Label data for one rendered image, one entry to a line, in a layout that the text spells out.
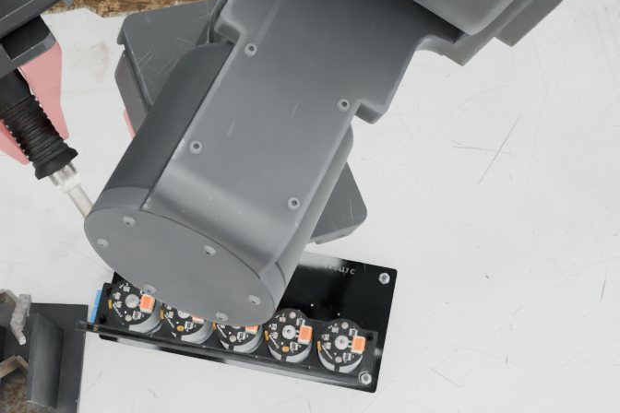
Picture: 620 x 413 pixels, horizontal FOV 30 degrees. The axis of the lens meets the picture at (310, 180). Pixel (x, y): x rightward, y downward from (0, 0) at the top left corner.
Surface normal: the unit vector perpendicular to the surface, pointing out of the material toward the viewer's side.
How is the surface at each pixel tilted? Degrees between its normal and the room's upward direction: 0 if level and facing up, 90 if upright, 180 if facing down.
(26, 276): 0
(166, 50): 20
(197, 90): 30
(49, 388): 90
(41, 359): 90
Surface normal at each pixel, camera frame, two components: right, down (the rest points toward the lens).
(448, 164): 0.00, -0.25
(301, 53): 0.35, -0.36
